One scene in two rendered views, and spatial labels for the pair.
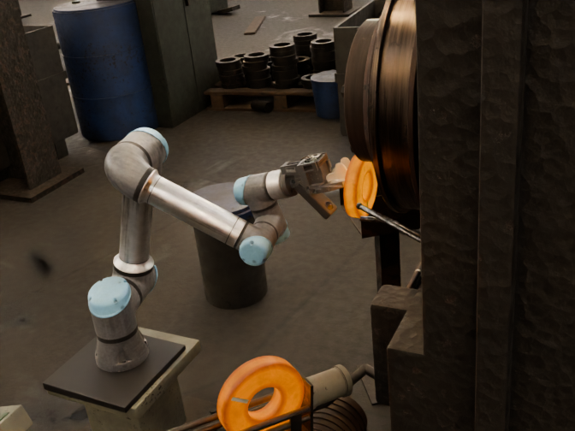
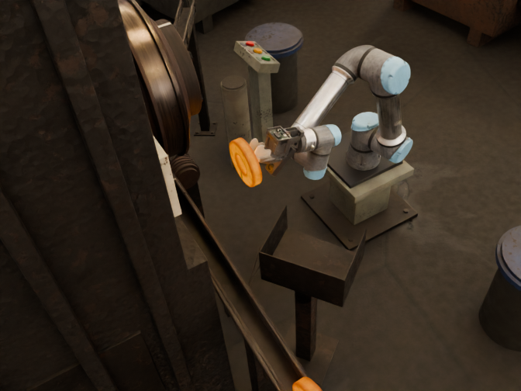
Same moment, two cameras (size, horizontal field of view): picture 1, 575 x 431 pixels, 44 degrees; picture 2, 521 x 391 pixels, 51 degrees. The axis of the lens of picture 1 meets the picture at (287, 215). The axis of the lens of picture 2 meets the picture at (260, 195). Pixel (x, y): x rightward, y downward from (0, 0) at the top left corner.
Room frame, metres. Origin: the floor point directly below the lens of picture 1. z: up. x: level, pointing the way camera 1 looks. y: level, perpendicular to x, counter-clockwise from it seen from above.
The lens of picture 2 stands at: (2.30, -1.19, 1.98)
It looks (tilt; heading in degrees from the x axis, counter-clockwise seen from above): 46 degrees down; 125
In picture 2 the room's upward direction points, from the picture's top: 5 degrees counter-clockwise
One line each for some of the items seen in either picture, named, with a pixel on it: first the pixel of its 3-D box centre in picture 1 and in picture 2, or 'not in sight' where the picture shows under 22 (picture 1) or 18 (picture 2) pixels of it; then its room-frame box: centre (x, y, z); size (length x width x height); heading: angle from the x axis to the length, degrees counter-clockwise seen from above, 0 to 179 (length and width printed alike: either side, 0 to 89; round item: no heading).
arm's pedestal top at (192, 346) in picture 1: (125, 366); (362, 164); (1.68, 0.52, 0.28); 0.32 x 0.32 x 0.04; 61
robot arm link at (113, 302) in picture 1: (113, 305); (367, 130); (1.69, 0.51, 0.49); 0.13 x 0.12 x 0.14; 165
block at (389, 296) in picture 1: (404, 349); not in sight; (1.09, -0.19, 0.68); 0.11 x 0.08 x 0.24; 62
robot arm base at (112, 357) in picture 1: (119, 341); (364, 150); (1.68, 0.52, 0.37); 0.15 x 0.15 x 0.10
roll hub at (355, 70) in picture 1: (378, 91); (173, 70); (1.35, -0.21, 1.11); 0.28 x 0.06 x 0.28; 152
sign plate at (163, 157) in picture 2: not in sight; (149, 154); (1.56, -0.55, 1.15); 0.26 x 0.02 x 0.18; 152
